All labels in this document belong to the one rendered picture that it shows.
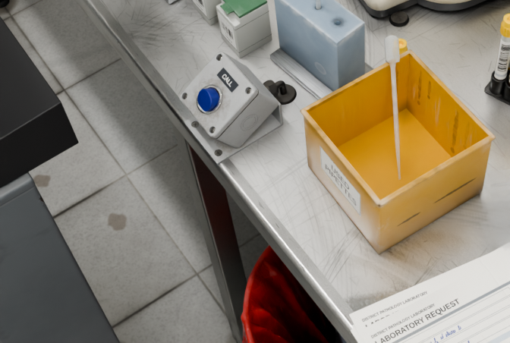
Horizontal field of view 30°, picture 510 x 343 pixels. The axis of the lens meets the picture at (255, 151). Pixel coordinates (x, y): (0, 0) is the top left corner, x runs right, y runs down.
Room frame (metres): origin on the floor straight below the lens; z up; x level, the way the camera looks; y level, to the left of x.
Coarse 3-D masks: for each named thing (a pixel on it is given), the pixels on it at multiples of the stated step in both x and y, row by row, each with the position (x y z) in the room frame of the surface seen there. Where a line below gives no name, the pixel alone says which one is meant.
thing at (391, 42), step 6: (390, 36) 0.61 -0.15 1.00; (396, 36) 0.61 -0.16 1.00; (384, 42) 0.61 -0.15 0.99; (390, 42) 0.60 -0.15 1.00; (396, 42) 0.60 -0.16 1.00; (390, 48) 0.60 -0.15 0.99; (396, 48) 0.60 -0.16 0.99; (390, 54) 0.60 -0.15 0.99; (396, 54) 0.60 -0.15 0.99; (390, 60) 0.59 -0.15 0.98; (396, 60) 0.59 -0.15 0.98
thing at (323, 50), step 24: (288, 0) 0.70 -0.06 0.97; (312, 0) 0.70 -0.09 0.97; (288, 24) 0.70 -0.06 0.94; (312, 24) 0.67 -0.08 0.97; (336, 24) 0.67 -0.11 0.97; (360, 24) 0.65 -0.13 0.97; (288, 48) 0.70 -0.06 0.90; (312, 48) 0.67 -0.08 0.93; (336, 48) 0.64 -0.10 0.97; (360, 48) 0.65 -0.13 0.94; (288, 72) 0.68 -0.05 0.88; (312, 72) 0.67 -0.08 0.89; (336, 72) 0.64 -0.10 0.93; (360, 72) 0.65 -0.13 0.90
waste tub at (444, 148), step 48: (336, 96) 0.57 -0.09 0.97; (384, 96) 0.59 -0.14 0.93; (432, 96) 0.57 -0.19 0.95; (336, 144) 0.57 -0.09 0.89; (384, 144) 0.56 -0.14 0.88; (432, 144) 0.55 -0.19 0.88; (480, 144) 0.48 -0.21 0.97; (336, 192) 0.51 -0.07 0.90; (384, 192) 0.50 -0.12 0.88; (432, 192) 0.46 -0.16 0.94; (384, 240) 0.44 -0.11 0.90
